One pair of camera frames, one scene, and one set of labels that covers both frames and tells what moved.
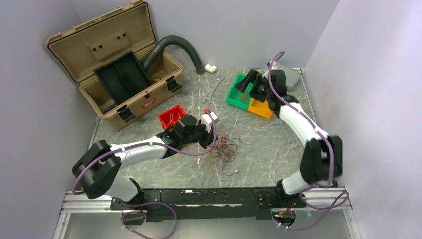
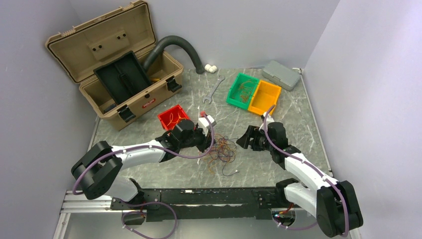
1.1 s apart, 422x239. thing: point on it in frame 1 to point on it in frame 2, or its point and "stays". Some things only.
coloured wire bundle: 224,150 stays
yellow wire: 174,122 stays
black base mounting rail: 163,204 stays
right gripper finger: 250,76 to 244,141
